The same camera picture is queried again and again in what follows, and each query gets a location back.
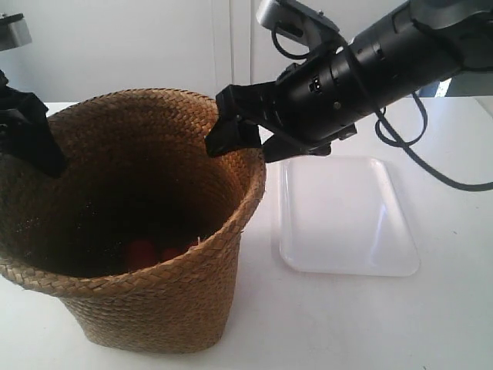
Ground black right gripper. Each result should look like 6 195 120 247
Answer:
205 42 357 163

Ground woven brown wicker basket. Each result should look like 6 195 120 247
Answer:
1 88 266 353

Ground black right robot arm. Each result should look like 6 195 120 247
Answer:
205 1 492 163

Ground red cylinder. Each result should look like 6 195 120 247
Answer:
124 239 158 271

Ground white cabinet doors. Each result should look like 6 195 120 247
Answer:
0 0 409 105

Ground white plastic tray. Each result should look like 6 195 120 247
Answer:
267 156 421 278

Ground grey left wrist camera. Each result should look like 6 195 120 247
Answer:
0 13 32 51

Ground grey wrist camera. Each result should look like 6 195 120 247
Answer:
256 0 340 51
0 13 32 51

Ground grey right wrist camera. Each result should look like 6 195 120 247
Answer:
256 0 340 51

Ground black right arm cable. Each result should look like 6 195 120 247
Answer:
271 22 493 193

